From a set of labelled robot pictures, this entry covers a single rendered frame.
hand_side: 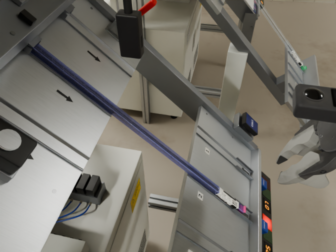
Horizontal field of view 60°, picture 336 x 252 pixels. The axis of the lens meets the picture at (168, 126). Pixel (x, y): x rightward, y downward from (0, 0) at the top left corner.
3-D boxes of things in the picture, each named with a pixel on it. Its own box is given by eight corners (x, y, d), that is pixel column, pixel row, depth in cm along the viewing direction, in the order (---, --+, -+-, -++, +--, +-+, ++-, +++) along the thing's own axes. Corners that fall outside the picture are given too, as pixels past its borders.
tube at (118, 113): (240, 208, 61) (244, 206, 60) (240, 214, 60) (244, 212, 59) (23, 38, 42) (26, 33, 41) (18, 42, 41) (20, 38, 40)
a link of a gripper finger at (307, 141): (297, 175, 52) (344, 157, 44) (271, 160, 51) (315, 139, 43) (298, 160, 54) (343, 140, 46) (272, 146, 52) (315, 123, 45)
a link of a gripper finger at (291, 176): (304, 208, 47) (353, 177, 41) (275, 192, 46) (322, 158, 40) (299, 193, 49) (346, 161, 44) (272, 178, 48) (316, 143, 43)
